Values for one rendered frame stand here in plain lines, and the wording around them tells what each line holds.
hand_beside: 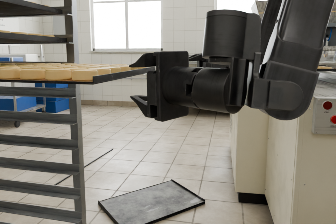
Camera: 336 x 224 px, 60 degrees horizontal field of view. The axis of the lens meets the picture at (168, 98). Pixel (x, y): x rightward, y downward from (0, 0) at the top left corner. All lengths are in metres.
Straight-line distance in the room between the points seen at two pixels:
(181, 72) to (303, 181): 1.01
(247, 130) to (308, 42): 1.60
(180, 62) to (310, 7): 0.19
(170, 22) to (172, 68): 4.92
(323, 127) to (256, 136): 0.78
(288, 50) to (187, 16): 4.95
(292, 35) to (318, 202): 1.08
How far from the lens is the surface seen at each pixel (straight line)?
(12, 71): 0.67
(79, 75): 0.57
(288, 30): 0.38
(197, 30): 5.25
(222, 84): 0.35
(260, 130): 1.96
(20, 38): 0.86
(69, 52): 1.04
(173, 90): 0.40
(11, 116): 1.21
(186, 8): 5.32
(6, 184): 1.32
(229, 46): 0.36
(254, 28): 0.38
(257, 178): 2.07
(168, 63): 0.42
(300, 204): 1.38
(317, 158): 1.32
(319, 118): 1.24
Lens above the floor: 1.00
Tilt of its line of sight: 9 degrees down
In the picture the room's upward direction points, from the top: straight up
